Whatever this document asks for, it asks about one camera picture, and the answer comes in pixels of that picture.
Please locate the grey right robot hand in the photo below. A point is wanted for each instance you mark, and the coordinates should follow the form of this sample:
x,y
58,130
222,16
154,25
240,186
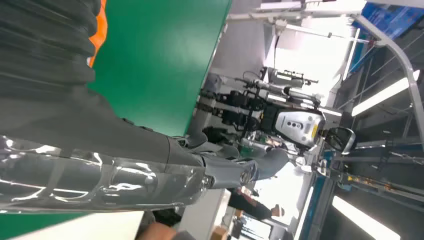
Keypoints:
x,y
82,132

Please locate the white desk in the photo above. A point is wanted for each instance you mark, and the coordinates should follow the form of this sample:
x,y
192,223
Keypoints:
x,y
82,228

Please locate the green table mat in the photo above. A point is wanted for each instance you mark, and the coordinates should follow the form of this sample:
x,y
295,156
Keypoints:
x,y
159,66

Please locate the person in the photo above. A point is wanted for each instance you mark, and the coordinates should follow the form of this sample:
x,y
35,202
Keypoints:
x,y
248,205
155,232

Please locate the black silver humanoid robot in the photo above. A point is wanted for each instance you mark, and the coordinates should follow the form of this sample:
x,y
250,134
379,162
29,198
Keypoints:
x,y
298,127

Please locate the white ceiling light panel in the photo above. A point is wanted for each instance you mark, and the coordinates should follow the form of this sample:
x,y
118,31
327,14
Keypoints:
x,y
381,96
364,218

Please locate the white metal gantry frame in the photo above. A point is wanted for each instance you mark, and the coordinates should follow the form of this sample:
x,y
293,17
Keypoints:
x,y
386,41

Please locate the blue wall banner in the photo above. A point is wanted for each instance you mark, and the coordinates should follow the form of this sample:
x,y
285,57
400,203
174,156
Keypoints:
x,y
391,20

